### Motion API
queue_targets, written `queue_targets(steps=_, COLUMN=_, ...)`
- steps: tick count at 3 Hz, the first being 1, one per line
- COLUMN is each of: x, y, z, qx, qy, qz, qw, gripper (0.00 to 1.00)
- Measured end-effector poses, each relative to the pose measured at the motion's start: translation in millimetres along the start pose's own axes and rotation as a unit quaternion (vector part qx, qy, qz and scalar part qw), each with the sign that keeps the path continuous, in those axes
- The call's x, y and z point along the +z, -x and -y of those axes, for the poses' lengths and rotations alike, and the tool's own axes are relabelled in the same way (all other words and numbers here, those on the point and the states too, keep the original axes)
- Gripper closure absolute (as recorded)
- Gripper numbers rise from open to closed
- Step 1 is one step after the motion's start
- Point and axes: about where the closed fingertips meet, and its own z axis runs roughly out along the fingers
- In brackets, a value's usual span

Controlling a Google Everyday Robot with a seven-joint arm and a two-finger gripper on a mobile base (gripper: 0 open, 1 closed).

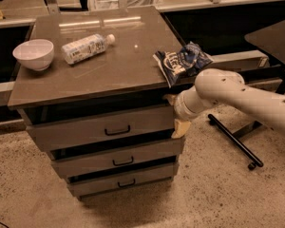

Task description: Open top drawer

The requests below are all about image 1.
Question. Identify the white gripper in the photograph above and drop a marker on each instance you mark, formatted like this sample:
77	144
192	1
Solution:
180	108

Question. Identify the grey top drawer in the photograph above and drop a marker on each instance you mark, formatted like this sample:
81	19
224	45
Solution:
100	128

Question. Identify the grey drawer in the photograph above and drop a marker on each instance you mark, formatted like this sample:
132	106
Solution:
100	128
124	180
117	156

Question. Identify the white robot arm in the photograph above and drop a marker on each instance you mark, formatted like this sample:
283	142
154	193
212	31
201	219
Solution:
214	87

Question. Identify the grey drawer cabinet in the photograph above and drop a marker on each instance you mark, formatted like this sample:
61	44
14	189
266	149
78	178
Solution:
124	77

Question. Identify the grey middle drawer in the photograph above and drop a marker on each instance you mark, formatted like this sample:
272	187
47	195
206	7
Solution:
117	156

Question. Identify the grey bottom drawer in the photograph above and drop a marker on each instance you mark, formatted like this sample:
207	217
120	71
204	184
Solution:
124	180

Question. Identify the blue chip bag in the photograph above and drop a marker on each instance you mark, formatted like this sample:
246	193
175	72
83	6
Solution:
189	61

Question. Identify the plastic bottle white label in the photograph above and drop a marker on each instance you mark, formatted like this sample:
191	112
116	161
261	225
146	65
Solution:
87	47

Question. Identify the white bowl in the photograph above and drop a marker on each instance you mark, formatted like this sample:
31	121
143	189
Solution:
35	54

